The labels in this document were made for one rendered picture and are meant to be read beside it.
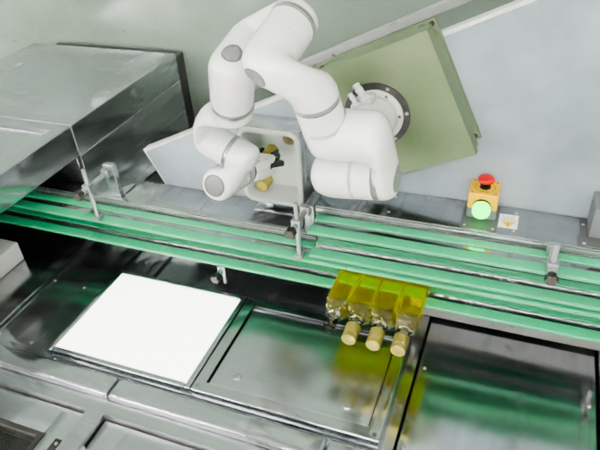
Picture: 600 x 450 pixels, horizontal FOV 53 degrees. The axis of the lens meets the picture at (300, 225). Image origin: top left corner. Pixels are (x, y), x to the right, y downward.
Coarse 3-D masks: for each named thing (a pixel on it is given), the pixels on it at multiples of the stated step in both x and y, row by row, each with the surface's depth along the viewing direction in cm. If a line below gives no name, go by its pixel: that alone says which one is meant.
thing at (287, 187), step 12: (240, 132) 154; (252, 132) 153; (264, 132) 152; (276, 132) 150; (288, 132) 150; (264, 144) 163; (276, 144) 161; (288, 156) 162; (300, 156) 153; (276, 168) 166; (288, 168) 164; (300, 168) 154; (276, 180) 168; (288, 180) 167; (300, 180) 156; (252, 192) 166; (264, 192) 167; (276, 192) 166; (288, 192) 166; (300, 192) 159; (288, 204) 162; (300, 204) 161
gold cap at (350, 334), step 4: (348, 324) 139; (352, 324) 138; (356, 324) 139; (348, 328) 138; (352, 328) 138; (356, 328) 138; (360, 328) 139; (344, 332) 137; (348, 332) 136; (352, 332) 137; (356, 332) 137; (344, 336) 137; (348, 336) 136; (352, 336) 136; (356, 336) 137; (344, 340) 138; (348, 340) 137; (352, 340) 137; (348, 344) 138; (352, 344) 137
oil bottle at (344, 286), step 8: (344, 272) 152; (352, 272) 152; (336, 280) 150; (344, 280) 149; (352, 280) 149; (336, 288) 147; (344, 288) 147; (352, 288) 147; (328, 296) 145; (336, 296) 145; (344, 296) 145; (328, 304) 144; (336, 304) 143; (344, 304) 143; (344, 312) 143
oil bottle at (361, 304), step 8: (360, 280) 149; (368, 280) 149; (376, 280) 149; (360, 288) 147; (368, 288) 146; (376, 288) 146; (352, 296) 145; (360, 296) 144; (368, 296) 144; (376, 296) 146; (352, 304) 142; (360, 304) 142; (368, 304) 142; (352, 312) 142; (360, 312) 141; (368, 312) 141; (368, 320) 142
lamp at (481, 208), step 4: (476, 200) 143; (480, 200) 142; (484, 200) 142; (472, 204) 143; (476, 204) 141; (480, 204) 141; (484, 204) 141; (488, 204) 141; (472, 208) 142; (476, 208) 141; (480, 208) 141; (484, 208) 140; (488, 208) 141; (472, 212) 142; (476, 212) 142; (480, 212) 141; (484, 212) 141; (488, 212) 141; (476, 216) 142; (480, 216) 142; (484, 216) 141
